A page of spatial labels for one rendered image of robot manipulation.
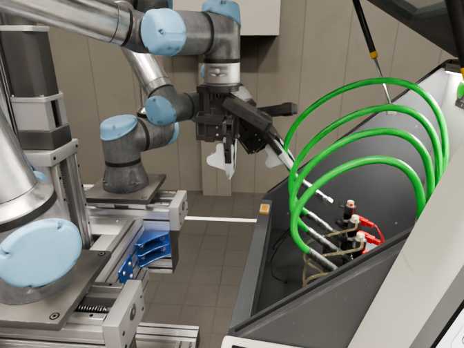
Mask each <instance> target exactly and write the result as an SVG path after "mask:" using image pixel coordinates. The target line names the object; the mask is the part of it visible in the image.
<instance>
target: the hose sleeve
mask: <svg viewBox="0 0 464 348"><path fill-rule="evenodd" d="M311 185H312V184H310V183H309V182H308V181H306V180H303V182H302V184H301V186H303V187H304V188H305V189H308V188H309V187H310V186H311ZM314 195H315V196H316V197H317V198H319V200H322V201H323V202H325V201H326V200H327V198H328V197H327V196H326V195H325V194H324V193H323V192H321V191H319V190H317V191H316V192H315V193H314Z"/></svg>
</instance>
